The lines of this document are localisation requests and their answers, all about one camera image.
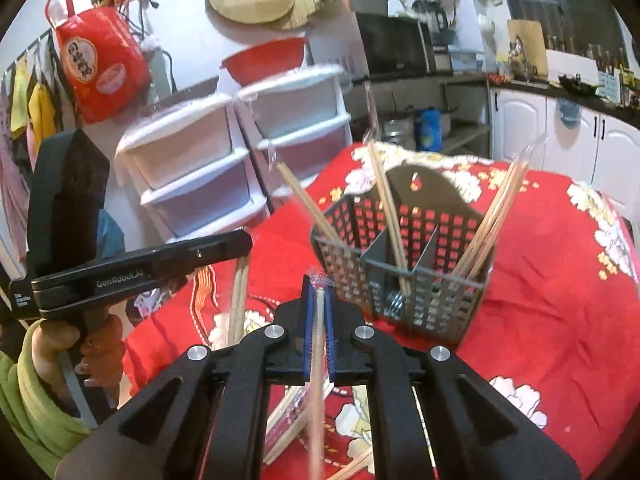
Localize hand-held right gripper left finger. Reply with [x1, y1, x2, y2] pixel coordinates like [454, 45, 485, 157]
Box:
[55, 275, 316, 480]

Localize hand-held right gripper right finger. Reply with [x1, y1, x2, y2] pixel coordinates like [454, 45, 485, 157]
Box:
[324, 284, 582, 480]

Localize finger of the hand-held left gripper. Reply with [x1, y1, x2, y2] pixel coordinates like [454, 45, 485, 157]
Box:
[170, 230, 254, 289]

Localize chopstick pair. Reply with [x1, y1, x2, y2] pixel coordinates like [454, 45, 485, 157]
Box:
[300, 266, 334, 480]
[226, 255, 252, 350]

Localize grey plastic utensil holder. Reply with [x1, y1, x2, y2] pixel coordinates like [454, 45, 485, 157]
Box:
[310, 164, 496, 346]

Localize bunch of wooden chopsticks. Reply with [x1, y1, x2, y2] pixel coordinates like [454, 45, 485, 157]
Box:
[262, 80, 548, 480]

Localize person's left hand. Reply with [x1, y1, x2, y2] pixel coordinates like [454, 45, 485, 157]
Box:
[22, 313, 124, 397]

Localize teal cloth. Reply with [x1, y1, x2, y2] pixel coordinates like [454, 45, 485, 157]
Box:
[97, 209, 127, 257]

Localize white plastic drawer unit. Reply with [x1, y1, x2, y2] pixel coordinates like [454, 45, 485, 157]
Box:
[114, 92, 272, 242]
[234, 64, 354, 197]

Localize hanging yellow cloths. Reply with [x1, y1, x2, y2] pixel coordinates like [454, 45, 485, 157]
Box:
[0, 35, 68, 281]

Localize red printed shopping bag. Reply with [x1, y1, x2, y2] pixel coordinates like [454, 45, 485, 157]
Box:
[45, 0, 154, 127]

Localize red plastic basin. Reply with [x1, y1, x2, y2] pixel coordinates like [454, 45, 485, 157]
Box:
[220, 36, 308, 87]

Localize red floral blanket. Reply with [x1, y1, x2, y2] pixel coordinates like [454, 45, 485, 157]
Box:
[122, 142, 640, 480]

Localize small steel pot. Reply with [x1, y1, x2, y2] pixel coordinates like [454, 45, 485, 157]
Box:
[381, 116, 417, 145]

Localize blue detergent bottle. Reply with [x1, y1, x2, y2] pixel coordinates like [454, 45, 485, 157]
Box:
[414, 106, 444, 154]

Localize metal shelf rack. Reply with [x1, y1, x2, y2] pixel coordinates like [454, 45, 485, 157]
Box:
[345, 74, 492, 157]

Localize black microwave oven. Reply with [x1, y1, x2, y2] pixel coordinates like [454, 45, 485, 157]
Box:
[351, 10, 439, 82]

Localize white kitchen cabinets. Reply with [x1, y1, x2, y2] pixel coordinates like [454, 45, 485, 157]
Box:
[489, 85, 640, 221]

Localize large metal pot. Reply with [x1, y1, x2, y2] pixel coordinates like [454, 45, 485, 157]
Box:
[347, 0, 391, 17]

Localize clear plastic storage box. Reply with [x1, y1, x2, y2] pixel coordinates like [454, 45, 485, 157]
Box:
[446, 46, 480, 75]

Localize black blender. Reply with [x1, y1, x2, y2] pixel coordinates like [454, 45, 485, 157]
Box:
[411, 0, 453, 75]

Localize blue hanging bin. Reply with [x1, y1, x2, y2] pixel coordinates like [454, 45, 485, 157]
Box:
[554, 97, 582, 129]

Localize metal faucet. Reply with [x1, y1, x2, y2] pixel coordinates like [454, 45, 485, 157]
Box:
[509, 35, 532, 79]

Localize black wok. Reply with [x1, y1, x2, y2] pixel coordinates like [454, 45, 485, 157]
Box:
[556, 73, 602, 97]

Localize wooden cutting board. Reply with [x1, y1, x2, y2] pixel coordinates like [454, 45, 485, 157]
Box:
[506, 18, 549, 82]

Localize white box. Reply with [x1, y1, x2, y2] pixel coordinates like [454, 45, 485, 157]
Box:
[545, 49, 602, 84]

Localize light blue knife block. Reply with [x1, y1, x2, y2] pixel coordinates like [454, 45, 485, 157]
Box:
[597, 70, 624, 104]

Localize row of spice jars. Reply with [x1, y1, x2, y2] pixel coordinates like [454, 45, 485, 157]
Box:
[545, 35, 632, 62]

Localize group of condiment bottles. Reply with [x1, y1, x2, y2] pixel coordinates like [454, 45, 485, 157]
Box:
[619, 49, 640, 107]

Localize dark framed window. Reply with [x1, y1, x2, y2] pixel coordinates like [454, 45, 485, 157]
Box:
[492, 0, 640, 58]

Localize black cables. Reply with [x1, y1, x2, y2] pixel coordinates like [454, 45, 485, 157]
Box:
[112, 0, 161, 43]

